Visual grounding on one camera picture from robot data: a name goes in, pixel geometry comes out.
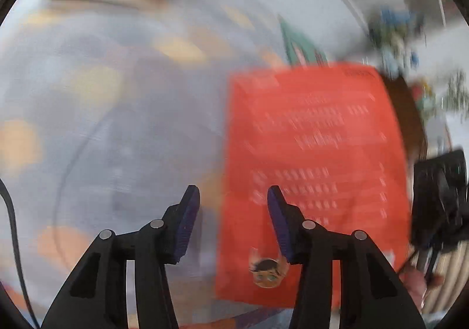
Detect person's right hand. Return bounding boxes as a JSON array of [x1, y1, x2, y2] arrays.
[[397, 263, 446, 309]]

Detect black cable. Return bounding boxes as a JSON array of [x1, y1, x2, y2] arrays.
[[0, 179, 41, 329]]

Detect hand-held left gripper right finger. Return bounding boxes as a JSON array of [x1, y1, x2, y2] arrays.
[[267, 185, 427, 329]]

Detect teal book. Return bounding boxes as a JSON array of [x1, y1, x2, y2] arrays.
[[278, 16, 330, 68]]

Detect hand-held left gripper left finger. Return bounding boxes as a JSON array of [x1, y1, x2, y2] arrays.
[[40, 184, 201, 329]]

